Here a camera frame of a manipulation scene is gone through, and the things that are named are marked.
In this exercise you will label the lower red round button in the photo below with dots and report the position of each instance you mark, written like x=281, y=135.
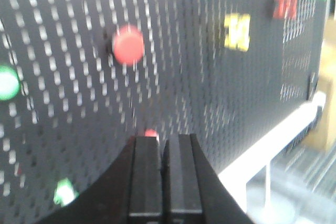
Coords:
x=128, y=45

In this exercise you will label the black perforated pegboard panel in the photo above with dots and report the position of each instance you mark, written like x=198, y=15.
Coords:
x=77, y=107

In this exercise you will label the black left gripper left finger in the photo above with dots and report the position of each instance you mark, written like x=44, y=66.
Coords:
x=129, y=191

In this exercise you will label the red toggle switch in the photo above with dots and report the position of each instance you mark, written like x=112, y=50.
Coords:
x=285, y=9

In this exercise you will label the right red-white rocker switch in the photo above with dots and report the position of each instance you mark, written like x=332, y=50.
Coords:
x=151, y=133

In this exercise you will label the white standing desk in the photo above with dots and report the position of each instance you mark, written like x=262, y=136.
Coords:
x=240, y=171

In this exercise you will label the green round button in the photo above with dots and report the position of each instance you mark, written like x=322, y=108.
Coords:
x=10, y=84

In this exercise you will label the middle white rocker switch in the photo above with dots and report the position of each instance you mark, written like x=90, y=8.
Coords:
x=64, y=193

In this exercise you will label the yellow toggle switch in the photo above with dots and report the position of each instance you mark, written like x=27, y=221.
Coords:
x=237, y=37

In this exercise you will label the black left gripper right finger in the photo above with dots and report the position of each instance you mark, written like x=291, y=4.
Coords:
x=192, y=191

